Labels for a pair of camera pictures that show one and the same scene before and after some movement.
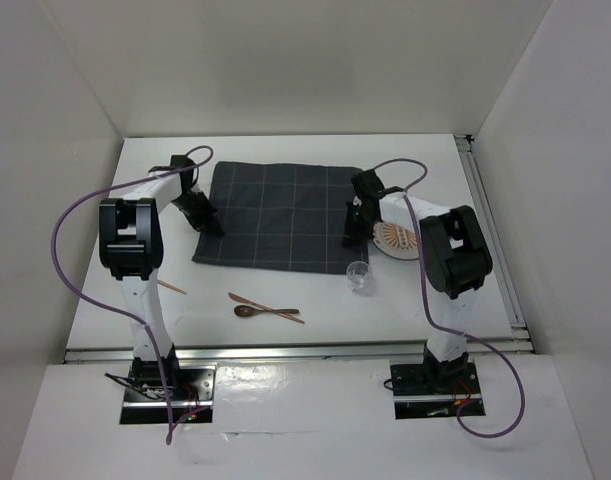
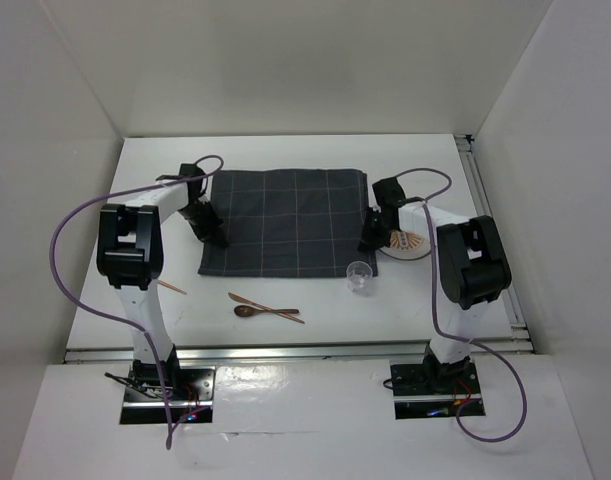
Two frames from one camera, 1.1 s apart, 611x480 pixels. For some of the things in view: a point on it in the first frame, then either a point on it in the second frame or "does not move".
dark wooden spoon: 247,311 does not move
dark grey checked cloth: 283,217 does not move
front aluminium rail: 299,352 does not move
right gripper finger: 353,241 -> 371,246
